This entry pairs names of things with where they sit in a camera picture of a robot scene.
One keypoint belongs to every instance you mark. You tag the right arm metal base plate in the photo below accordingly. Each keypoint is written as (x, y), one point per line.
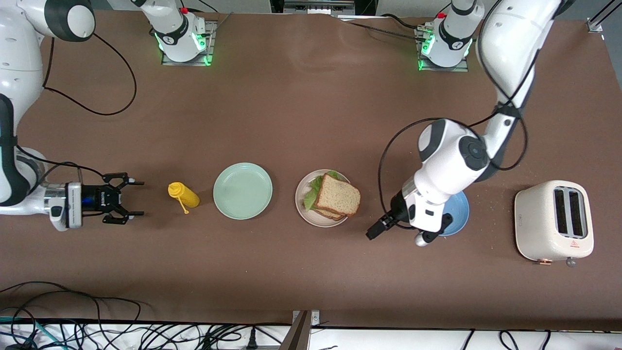
(211, 43)

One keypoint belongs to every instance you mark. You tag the white two-slot toaster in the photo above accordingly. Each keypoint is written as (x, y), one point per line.
(534, 223)

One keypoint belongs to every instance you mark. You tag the blue plate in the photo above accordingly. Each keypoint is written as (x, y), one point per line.
(459, 214)

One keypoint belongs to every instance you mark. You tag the yellow mustard squeeze bottle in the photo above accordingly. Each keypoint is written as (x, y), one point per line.
(187, 195)

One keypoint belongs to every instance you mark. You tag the brown bread slice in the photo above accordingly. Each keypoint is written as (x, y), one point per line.
(328, 214)
(337, 195)

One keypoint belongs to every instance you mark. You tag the mint green plate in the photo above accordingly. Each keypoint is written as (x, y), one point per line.
(242, 191)

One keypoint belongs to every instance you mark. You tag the metal frame equipment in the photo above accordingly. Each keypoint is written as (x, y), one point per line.
(318, 6)

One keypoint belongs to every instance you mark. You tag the metal table edge bracket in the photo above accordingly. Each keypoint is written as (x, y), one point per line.
(301, 335)

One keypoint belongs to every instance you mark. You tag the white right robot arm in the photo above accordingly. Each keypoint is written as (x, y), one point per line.
(19, 58)

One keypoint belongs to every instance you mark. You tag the green lettuce leaf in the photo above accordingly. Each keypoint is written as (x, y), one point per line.
(312, 194)

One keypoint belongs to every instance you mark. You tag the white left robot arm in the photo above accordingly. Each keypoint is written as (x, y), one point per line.
(452, 165)

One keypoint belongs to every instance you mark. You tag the aluminium corner rail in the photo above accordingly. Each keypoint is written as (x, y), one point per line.
(595, 24)

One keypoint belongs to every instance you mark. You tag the beige plate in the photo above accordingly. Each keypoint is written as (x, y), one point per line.
(306, 216)

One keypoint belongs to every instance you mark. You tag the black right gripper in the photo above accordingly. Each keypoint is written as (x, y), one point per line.
(103, 199)

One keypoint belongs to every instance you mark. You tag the black power plug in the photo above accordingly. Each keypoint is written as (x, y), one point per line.
(251, 340)

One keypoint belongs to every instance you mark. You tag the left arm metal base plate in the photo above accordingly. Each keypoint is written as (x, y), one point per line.
(461, 68)

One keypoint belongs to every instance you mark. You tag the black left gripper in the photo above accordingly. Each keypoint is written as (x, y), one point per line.
(397, 208)

